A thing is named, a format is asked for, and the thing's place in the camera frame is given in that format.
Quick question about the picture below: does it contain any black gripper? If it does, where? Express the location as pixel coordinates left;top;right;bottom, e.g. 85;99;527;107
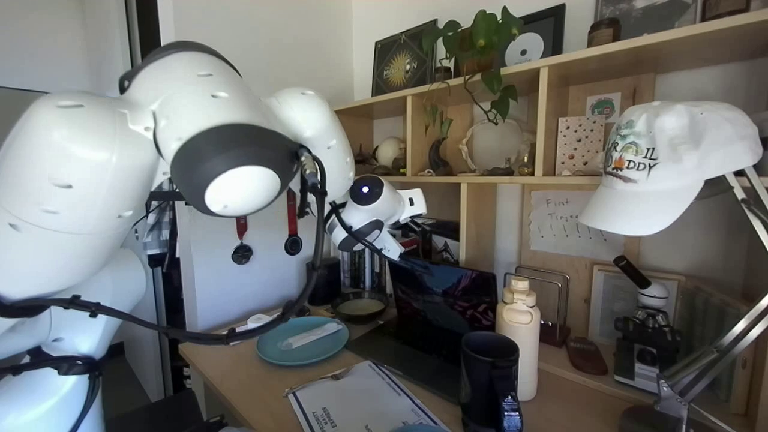
386;219;442;274

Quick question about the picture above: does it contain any dark grey laptop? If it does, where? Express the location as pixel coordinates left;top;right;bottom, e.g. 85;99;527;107
346;252;500;401

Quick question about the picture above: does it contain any dark patterned bowl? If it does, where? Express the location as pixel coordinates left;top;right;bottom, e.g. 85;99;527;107
330;290;392;326

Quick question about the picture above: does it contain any light wooden shelf unit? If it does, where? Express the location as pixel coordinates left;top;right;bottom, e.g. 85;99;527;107
324;8;768;432

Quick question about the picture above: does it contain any black cylinder speaker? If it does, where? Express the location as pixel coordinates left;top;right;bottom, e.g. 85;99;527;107
305;254;346;309

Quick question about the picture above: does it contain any white round shell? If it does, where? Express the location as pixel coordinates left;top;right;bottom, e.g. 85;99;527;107
372;135;410;173

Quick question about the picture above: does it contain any small plant dark vase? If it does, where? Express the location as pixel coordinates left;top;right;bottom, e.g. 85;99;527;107
421;105;457;180

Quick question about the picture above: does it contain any medal on colourful ribbon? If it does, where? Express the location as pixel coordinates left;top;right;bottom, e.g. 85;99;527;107
280;184;305;258

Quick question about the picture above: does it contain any white paper strip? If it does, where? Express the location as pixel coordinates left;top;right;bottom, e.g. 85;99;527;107
278;318;348;352

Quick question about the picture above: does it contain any cream water bottle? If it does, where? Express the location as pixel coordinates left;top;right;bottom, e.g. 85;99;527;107
491;274;544;402

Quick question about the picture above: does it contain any white mailing envelope blue stripe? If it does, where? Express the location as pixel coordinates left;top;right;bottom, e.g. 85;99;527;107
282;358;450;432

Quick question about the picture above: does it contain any clear acrylic stand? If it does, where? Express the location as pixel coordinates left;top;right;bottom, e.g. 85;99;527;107
500;263;574;347

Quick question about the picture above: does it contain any teal plate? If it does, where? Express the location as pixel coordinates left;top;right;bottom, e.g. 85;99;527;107
253;315;352;369

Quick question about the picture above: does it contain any white tape roll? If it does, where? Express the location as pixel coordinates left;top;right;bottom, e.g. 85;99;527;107
236;309;282;333

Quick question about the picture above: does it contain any white drawing sheet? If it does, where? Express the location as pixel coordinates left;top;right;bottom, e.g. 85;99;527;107
526;188;626;263

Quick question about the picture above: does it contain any medal on red ribbon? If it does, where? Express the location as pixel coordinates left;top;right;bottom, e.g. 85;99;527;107
229;214;256;267

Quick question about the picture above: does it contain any black framed green artwork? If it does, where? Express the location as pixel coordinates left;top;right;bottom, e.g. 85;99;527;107
370;17;442;99

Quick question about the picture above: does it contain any brown leather pouch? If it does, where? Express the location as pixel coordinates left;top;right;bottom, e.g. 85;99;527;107
563;338;612;376

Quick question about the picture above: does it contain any white dotted card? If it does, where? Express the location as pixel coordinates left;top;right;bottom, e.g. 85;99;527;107
553;112;612;180

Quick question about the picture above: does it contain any green leafy potted plant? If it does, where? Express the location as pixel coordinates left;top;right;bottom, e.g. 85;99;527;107
419;5;527;128

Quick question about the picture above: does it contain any green picture card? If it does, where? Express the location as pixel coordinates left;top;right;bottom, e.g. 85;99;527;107
583;89;626;122

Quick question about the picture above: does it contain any black white microscope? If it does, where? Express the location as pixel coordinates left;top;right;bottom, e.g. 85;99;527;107
610;254;684;395

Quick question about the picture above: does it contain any black framed disc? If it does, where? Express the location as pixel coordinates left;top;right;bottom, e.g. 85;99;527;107
500;2;568;69

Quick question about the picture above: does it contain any white baseball cap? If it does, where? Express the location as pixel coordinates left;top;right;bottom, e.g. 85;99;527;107
578;99;768;239

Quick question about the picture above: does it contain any small dark jar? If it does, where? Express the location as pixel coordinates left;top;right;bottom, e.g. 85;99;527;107
586;14;626;50

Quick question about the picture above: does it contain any metal desk lamp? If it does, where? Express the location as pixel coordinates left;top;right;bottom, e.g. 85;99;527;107
618;165;768;432

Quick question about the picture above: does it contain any grey framed picture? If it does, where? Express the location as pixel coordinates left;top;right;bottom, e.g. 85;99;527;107
592;0;704;41

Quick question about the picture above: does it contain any black double photo frame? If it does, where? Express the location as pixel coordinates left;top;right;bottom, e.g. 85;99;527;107
427;219;462;268

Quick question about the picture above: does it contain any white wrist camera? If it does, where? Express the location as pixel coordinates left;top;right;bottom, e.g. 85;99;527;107
392;184;431;222

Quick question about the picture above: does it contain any black camera stand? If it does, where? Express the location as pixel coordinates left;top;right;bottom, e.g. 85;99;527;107
130;188;192;388

